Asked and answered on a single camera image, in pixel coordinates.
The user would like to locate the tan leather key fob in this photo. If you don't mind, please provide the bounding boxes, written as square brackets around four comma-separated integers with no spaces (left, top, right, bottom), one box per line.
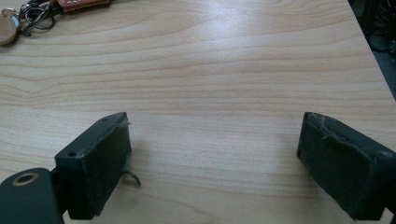
[0,8,21,47]

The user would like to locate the black cables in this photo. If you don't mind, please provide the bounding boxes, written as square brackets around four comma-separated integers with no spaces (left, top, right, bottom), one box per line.
[348,0,396,55]

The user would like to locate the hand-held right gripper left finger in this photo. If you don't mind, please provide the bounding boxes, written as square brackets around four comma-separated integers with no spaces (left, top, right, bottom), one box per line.
[54,111,141,221]

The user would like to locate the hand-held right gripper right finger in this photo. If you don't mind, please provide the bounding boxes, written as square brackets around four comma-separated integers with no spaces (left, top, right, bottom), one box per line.
[296,111,396,221]

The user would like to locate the brown leather key strap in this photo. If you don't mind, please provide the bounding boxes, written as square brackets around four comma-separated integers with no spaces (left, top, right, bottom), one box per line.
[57,0,111,14]

